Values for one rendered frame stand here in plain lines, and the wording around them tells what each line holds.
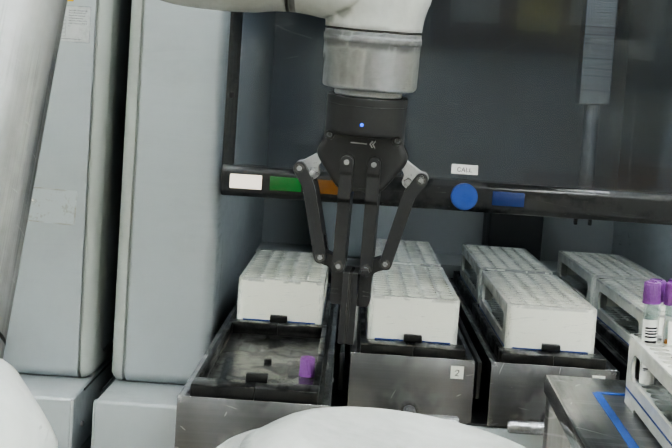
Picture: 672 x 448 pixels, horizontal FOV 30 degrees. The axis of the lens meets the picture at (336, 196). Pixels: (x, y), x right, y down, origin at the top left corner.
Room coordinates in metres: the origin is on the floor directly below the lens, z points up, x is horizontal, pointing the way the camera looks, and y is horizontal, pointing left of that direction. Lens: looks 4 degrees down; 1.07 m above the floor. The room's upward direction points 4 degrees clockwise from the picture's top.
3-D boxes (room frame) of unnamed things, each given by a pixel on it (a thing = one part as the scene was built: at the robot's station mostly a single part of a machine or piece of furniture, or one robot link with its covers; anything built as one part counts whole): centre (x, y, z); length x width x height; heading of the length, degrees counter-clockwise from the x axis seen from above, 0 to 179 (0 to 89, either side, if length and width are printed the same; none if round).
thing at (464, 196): (1.40, -0.14, 0.98); 0.03 x 0.01 x 0.03; 89
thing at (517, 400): (1.66, -0.25, 0.78); 0.73 x 0.14 x 0.09; 179
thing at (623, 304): (1.52, -0.40, 0.83); 0.30 x 0.10 x 0.06; 179
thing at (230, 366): (1.41, 0.06, 0.78); 0.73 x 0.14 x 0.09; 179
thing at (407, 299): (1.52, -0.10, 0.83); 0.30 x 0.10 x 0.06; 179
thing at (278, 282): (1.59, 0.05, 0.83); 0.30 x 0.10 x 0.06; 179
